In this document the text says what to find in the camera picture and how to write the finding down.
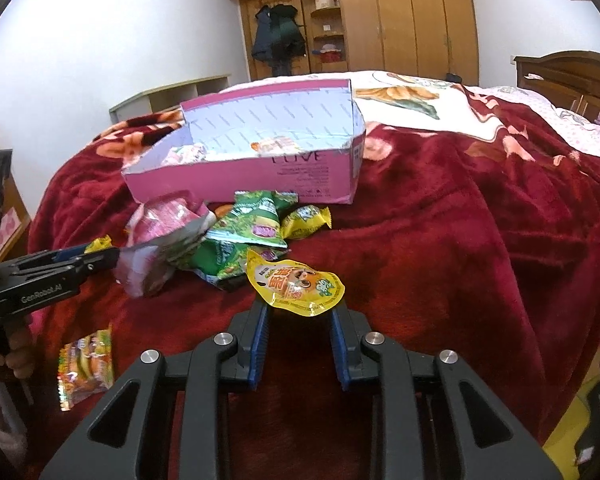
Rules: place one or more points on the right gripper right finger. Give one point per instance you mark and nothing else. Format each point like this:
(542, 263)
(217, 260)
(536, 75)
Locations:
(431, 417)

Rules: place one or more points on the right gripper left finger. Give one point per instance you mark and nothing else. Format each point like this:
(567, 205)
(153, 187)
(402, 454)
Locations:
(166, 416)

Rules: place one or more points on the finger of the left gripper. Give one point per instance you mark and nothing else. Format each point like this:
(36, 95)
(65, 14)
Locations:
(52, 260)

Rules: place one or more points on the colourful gummy candy bag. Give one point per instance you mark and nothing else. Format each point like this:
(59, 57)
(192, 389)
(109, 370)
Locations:
(84, 368)

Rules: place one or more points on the green pea snack bag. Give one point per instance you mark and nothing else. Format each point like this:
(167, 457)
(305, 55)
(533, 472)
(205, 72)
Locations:
(254, 219)

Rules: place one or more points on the yellow jelly cup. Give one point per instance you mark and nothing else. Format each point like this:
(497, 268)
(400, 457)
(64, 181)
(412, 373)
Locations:
(293, 286)

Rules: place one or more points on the small yellow candy packet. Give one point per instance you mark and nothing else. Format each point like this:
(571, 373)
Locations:
(305, 221)

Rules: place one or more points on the orange corn snack pack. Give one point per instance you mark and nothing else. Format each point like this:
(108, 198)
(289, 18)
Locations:
(275, 146)

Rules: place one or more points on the wooden side cabinet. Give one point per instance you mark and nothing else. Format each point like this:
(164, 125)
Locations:
(15, 223)

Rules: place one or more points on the red floral blanket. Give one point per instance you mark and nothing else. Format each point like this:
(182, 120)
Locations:
(489, 249)

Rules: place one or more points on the grey low shelf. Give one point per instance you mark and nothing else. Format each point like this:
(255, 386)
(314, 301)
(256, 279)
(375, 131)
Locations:
(165, 98)

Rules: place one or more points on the pink cardboard box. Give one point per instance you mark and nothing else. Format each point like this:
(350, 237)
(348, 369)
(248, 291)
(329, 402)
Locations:
(302, 136)

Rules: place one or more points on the hanging dark coats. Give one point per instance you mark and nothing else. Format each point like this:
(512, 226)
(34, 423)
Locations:
(278, 39)

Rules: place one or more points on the red pot on shelf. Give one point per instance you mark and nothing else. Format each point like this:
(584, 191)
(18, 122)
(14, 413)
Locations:
(329, 53)

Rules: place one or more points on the pink checked bedsheet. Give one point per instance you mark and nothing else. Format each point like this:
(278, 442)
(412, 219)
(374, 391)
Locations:
(431, 106)

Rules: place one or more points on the black bag on floor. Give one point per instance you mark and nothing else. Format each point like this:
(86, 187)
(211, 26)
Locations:
(454, 78)

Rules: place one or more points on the wooden headboard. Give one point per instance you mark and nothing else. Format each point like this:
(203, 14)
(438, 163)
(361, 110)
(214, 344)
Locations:
(569, 79)

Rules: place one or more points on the wooden wardrobe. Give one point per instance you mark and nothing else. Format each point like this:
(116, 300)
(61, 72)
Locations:
(427, 38)

